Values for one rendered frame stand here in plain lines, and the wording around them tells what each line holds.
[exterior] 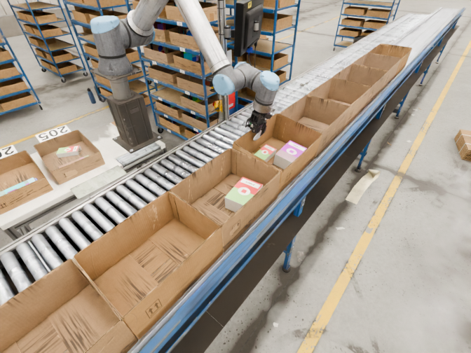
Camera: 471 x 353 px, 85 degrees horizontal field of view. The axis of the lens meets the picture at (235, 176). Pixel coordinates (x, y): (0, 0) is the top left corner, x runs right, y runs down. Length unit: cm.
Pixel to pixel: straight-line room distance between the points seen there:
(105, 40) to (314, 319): 205
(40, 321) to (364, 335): 167
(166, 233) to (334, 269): 138
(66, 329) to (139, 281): 24
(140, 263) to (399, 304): 169
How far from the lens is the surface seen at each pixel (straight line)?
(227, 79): 113
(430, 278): 241
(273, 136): 161
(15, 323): 109
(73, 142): 217
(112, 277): 110
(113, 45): 173
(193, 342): 122
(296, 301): 196
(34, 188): 180
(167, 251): 109
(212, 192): 128
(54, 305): 111
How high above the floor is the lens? 178
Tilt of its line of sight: 41 degrees down
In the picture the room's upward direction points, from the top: 1 degrees counter-clockwise
